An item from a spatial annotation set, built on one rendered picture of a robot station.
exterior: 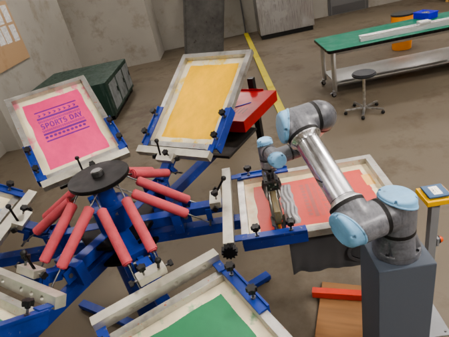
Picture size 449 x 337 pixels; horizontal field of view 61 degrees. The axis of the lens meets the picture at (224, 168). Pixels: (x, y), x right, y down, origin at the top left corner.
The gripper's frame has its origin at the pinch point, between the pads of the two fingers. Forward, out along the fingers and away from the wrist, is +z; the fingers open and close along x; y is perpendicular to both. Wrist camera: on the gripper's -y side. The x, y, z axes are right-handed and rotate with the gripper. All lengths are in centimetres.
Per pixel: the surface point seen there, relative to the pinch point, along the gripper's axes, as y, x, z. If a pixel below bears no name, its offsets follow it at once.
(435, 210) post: 14, 77, 15
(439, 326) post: 17, 84, 100
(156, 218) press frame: 3, -63, -1
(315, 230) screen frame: 29.2, 15.5, 1.9
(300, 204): 3.0, 13.1, 5.3
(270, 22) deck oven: -864, 94, 63
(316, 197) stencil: -0.5, 22.2, 5.3
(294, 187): -13.4, 12.8, 5.3
